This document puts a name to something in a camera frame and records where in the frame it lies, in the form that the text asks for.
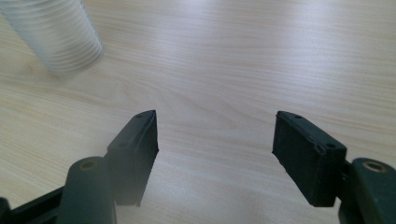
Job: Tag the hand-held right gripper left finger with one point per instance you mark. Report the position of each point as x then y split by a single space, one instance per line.
134 155

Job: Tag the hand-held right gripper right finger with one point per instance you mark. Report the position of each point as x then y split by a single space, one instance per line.
306 161

